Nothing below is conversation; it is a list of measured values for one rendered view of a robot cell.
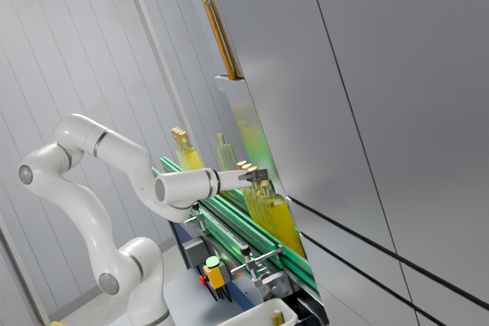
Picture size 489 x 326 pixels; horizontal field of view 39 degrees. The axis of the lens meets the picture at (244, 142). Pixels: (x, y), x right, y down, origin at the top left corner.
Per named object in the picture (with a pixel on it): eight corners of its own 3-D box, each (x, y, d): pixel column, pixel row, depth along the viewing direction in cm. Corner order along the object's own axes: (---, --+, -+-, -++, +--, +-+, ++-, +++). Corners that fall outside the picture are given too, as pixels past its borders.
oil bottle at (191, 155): (210, 188, 317) (189, 131, 310) (199, 193, 316) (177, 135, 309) (207, 185, 322) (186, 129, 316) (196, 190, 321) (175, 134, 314)
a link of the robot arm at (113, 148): (88, 182, 199) (177, 232, 191) (96, 137, 190) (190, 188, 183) (107, 168, 206) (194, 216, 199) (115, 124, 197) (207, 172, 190)
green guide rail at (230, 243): (261, 278, 208) (252, 255, 206) (258, 279, 207) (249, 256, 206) (153, 176, 373) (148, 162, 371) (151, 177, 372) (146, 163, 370)
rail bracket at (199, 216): (211, 235, 259) (199, 203, 256) (193, 243, 258) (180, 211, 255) (208, 232, 263) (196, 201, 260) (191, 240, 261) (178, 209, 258)
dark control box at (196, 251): (212, 260, 270) (204, 241, 268) (193, 268, 268) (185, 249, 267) (206, 254, 278) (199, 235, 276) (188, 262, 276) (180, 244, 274)
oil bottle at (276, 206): (305, 255, 214) (283, 193, 209) (289, 263, 212) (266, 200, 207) (297, 250, 219) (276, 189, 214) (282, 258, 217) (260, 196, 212)
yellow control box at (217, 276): (232, 282, 244) (225, 263, 243) (213, 291, 243) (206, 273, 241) (226, 276, 251) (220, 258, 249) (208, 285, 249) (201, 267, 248)
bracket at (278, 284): (294, 294, 206) (287, 273, 205) (265, 308, 204) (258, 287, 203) (289, 289, 210) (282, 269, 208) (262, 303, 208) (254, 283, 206)
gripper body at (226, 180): (202, 196, 198) (236, 191, 204) (220, 194, 190) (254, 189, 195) (199, 171, 199) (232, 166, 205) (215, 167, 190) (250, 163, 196)
